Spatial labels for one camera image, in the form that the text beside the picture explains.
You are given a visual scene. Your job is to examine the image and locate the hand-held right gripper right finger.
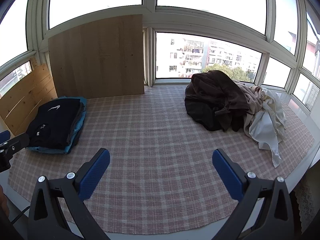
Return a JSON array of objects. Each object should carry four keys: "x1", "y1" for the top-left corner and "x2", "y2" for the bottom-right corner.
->
[{"x1": 212, "y1": 148, "x2": 294, "y2": 240}]

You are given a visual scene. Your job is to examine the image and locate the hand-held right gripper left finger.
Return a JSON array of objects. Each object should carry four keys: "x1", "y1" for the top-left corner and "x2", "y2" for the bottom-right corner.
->
[{"x1": 28, "y1": 148, "x2": 111, "y2": 240}]

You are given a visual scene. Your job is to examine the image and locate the brown fleece sweatshirt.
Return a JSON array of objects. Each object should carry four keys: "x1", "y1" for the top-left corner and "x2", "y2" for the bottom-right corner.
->
[{"x1": 185, "y1": 70, "x2": 250, "y2": 132}]

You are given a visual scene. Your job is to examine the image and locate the stack of folded clothes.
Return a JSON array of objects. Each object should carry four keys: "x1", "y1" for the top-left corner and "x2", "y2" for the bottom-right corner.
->
[{"x1": 27, "y1": 96, "x2": 87, "y2": 155}]

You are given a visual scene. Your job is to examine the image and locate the pine plank panel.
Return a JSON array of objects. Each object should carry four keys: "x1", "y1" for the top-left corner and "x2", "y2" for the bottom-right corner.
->
[{"x1": 0, "y1": 63, "x2": 58, "y2": 136}]

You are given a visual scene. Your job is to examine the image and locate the navy folded t-shirt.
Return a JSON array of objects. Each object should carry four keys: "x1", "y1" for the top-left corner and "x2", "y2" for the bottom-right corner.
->
[{"x1": 26, "y1": 98, "x2": 82, "y2": 151}]

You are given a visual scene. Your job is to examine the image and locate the grey folded garment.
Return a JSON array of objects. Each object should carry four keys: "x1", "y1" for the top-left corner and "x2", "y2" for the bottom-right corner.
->
[{"x1": 65, "y1": 102, "x2": 85, "y2": 146}]

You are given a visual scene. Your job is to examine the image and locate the white shirt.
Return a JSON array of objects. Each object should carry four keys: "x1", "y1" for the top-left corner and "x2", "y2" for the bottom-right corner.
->
[{"x1": 249, "y1": 89, "x2": 287, "y2": 168}]

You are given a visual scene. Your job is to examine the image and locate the pink plaid blanket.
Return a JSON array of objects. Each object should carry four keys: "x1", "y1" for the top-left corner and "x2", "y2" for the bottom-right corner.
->
[{"x1": 7, "y1": 86, "x2": 315, "y2": 233}]

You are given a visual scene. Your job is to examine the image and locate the beige knit sweater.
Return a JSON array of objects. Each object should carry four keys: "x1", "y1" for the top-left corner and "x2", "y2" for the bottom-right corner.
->
[{"x1": 234, "y1": 79, "x2": 267, "y2": 132}]

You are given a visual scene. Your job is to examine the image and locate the white lace cloth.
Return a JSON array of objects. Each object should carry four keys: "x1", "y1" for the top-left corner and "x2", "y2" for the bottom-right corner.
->
[{"x1": 293, "y1": 172, "x2": 320, "y2": 233}]

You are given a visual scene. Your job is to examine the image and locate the light oak board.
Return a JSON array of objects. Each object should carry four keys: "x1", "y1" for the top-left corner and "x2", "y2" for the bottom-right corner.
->
[{"x1": 48, "y1": 14, "x2": 146, "y2": 99}]

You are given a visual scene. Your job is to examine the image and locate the black cable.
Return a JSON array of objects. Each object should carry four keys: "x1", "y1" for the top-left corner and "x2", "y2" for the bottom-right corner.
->
[{"x1": 10, "y1": 206, "x2": 31, "y2": 223}]

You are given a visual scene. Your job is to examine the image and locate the white window frame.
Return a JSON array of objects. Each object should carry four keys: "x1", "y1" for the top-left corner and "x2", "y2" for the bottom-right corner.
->
[{"x1": 0, "y1": 0, "x2": 320, "y2": 117}]

